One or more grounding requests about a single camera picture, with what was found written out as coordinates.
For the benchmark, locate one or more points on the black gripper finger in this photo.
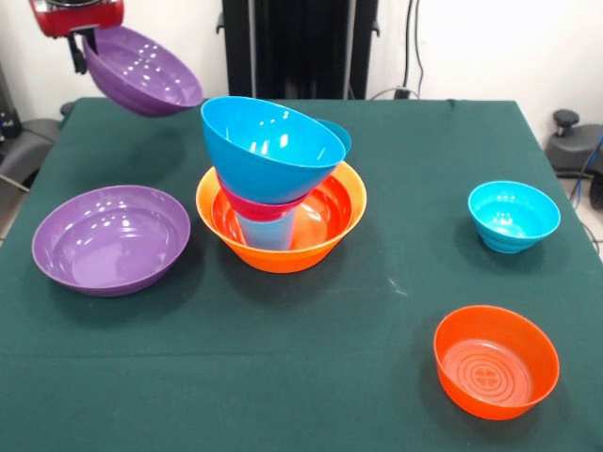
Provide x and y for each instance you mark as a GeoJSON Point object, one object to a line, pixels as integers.
{"type": "Point", "coordinates": [77, 54]}
{"type": "Point", "coordinates": [90, 40]}

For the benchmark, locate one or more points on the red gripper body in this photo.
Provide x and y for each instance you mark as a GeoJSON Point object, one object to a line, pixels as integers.
{"type": "Point", "coordinates": [70, 21]}

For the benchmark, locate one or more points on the purple bowl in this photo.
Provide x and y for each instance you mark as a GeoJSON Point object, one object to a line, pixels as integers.
{"type": "Point", "coordinates": [108, 240]}
{"type": "Point", "coordinates": [141, 75]}

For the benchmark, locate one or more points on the large blue bowl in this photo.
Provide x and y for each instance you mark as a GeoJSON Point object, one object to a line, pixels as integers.
{"type": "Point", "coordinates": [273, 174]}

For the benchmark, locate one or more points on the magenta bowl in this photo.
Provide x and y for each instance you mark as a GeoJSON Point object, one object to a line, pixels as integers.
{"type": "Point", "coordinates": [254, 212]}

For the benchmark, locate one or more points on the blue cup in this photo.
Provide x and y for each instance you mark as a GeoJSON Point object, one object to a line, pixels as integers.
{"type": "Point", "coordinates": [268, 233]}

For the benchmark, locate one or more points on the glossy red bowl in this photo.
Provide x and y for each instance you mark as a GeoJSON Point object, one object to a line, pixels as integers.
{"type": "Point", "coordinates": [330, 207]}

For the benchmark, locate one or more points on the large orange bowl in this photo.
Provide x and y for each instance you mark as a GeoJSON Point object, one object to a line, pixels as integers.
{"type": "Point", "coordinates": [292, 263]}

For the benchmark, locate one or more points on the cyan ribbed bowl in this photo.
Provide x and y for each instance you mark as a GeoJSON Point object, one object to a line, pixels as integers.
{"type": "Point", "coordinates": [513, 212]}

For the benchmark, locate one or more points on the dark green tablecloth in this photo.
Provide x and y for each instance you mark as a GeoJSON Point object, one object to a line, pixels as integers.
{"type": "Point", "coordinates": [377, 424]}

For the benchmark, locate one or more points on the dark grey pedestal foot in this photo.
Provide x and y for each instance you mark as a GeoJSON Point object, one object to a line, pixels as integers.
{"type": "Point", "coordinates": [33, 136]}
{"type": "Point", "coordinates": [575, 146]}

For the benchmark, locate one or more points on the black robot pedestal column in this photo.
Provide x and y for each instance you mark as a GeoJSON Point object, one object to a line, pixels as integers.
{"type": "Point", "coordinates": [292, 47]}

